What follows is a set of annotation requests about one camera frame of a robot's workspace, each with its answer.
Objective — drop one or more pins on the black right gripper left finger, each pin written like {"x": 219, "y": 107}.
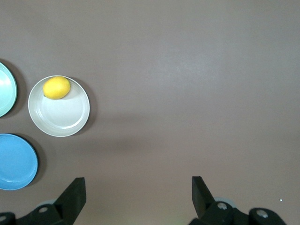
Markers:
{"x": 70, "y": 201}

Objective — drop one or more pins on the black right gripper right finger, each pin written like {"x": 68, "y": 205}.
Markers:
{"x": 201, "y": 201}

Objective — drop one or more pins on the yellow lemon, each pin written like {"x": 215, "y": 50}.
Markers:
{"x": 56, "y": 87}

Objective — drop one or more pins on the blue plate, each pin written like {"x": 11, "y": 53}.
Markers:
{"x": 16, "y": 161}

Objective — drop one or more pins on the beige plate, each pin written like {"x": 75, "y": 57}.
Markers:
{"x": 61, "y": 114}

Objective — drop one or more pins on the mint green plate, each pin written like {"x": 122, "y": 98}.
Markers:
{"x": 5, "y": 91}

